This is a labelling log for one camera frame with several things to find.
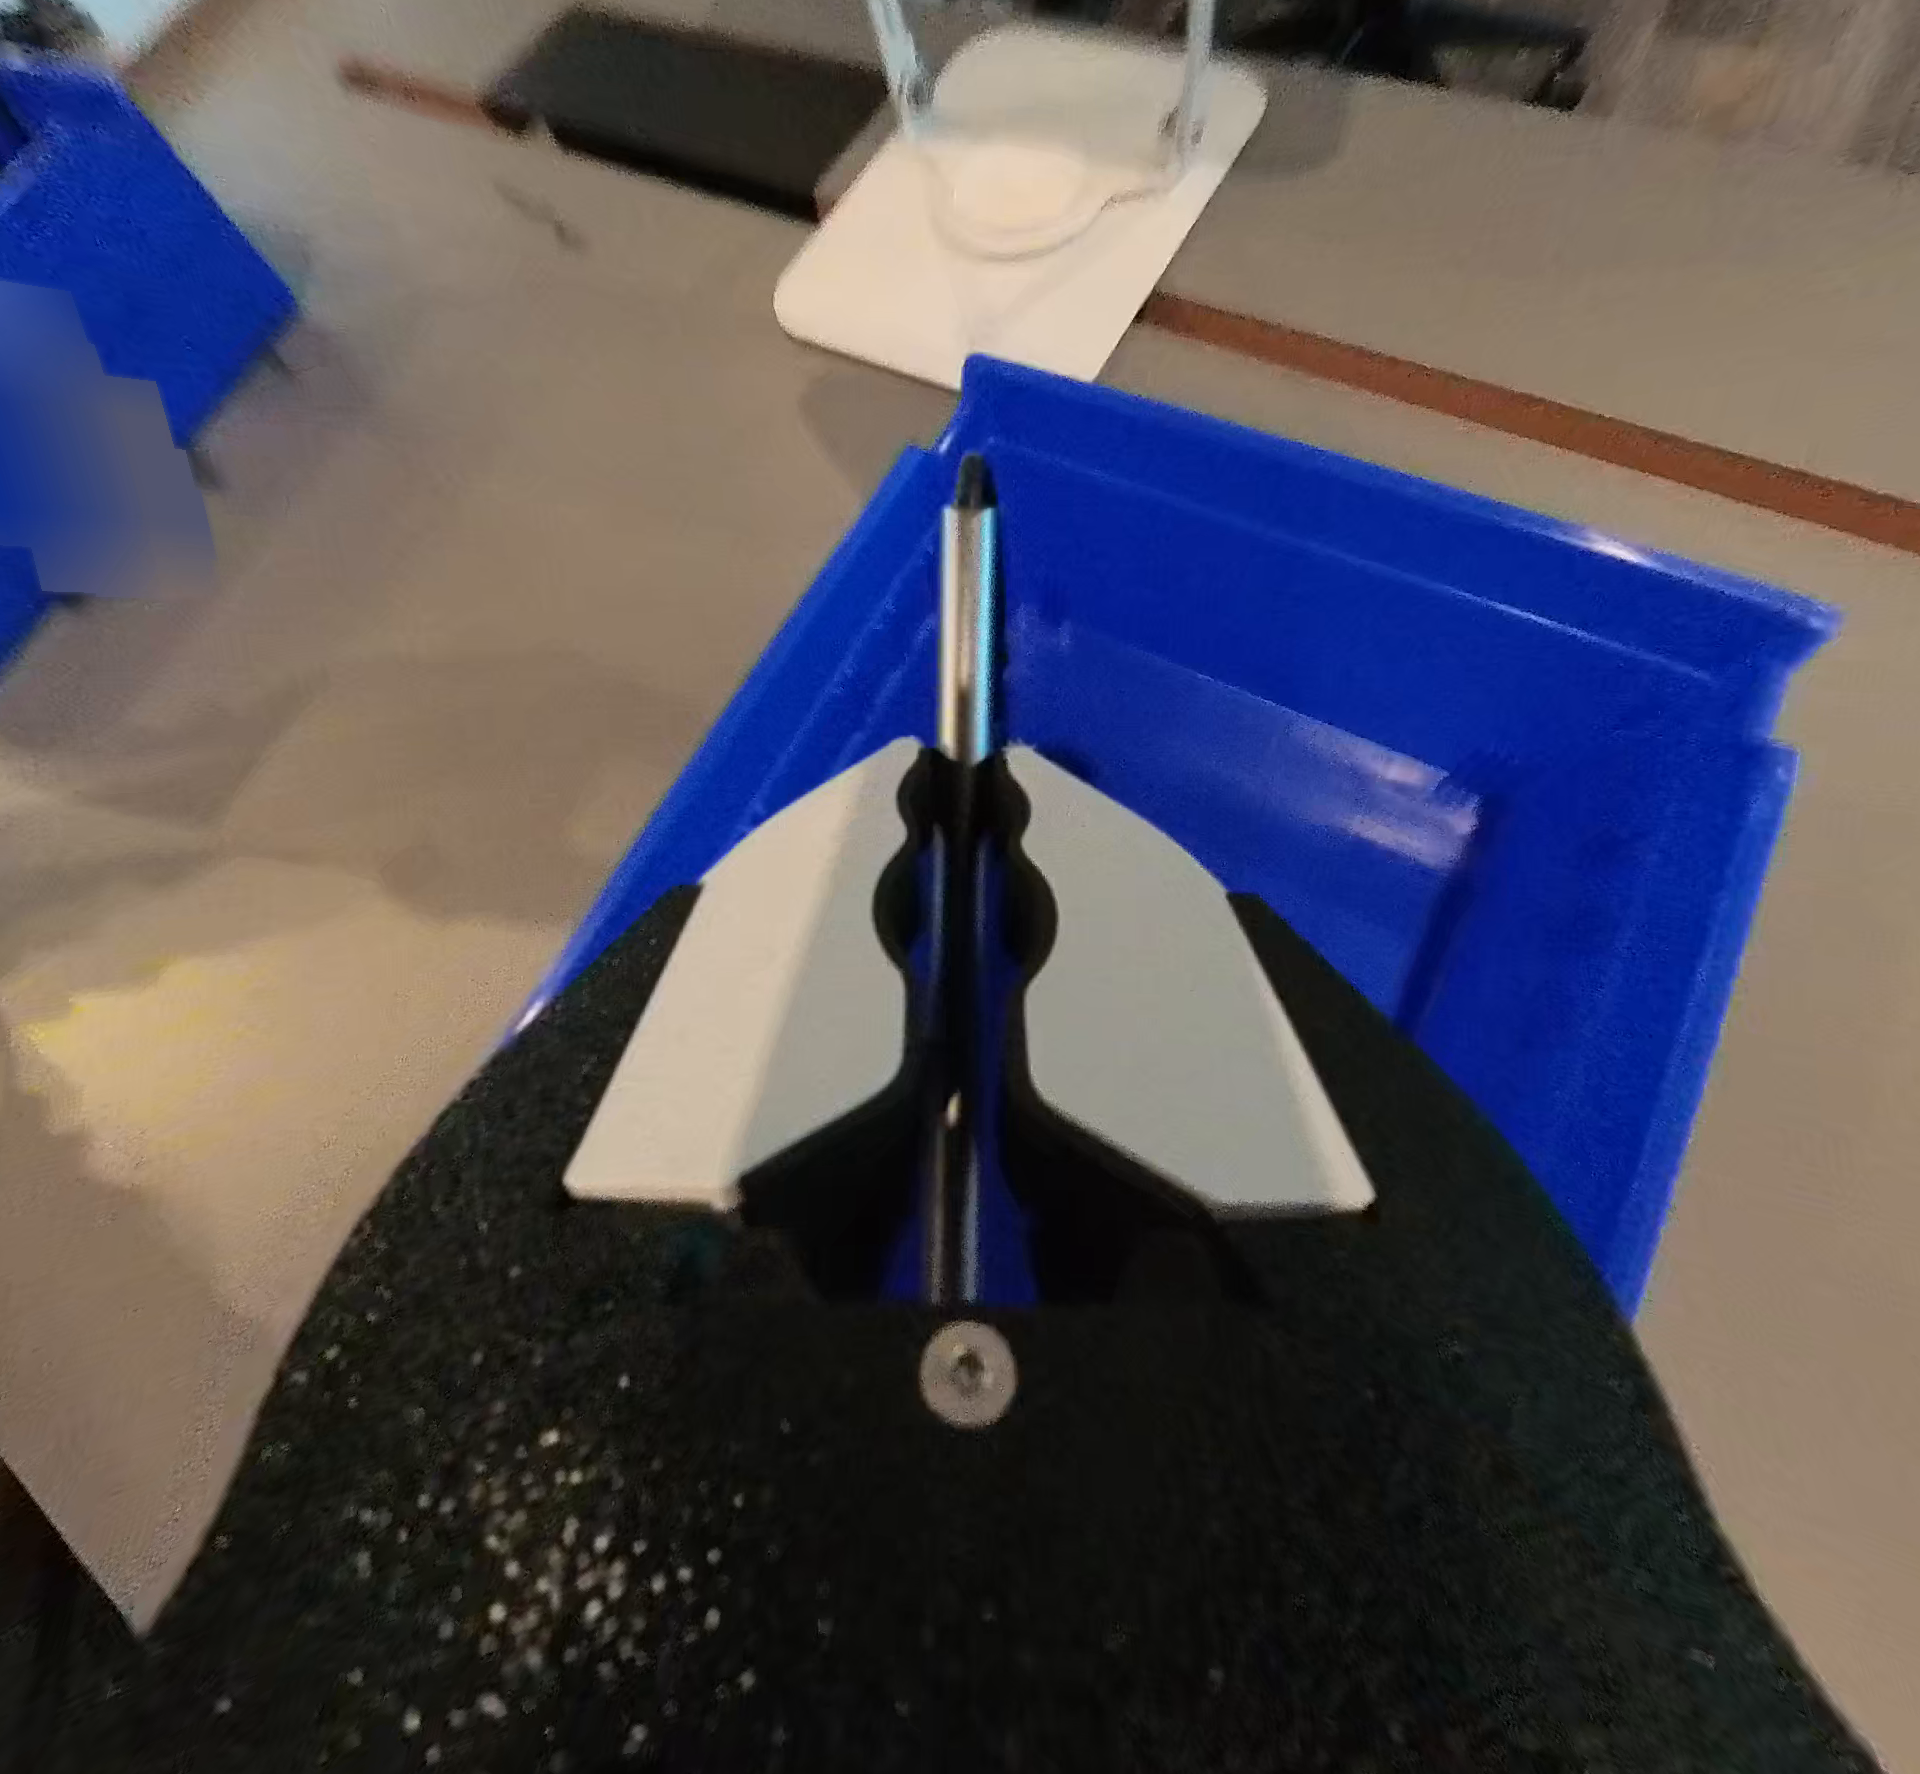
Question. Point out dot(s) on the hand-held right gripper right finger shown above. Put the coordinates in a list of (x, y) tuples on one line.
[(1172, 1025)]

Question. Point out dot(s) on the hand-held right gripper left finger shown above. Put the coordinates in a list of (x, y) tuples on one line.
[(751, 994)]

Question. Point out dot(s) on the large blue plastic bin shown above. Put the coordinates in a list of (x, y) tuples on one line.
[(1275, 605)]

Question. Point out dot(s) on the silver metal rod black tip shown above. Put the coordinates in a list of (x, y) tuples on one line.
[(968, 605)]

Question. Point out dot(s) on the brown strip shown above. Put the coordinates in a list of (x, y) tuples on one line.
[(1500, 409)]

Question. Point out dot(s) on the white stand base clear posts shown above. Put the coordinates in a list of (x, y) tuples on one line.
[(900, 259)]

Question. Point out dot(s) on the black rectangular mat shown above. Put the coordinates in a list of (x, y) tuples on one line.
[(675, 100)]

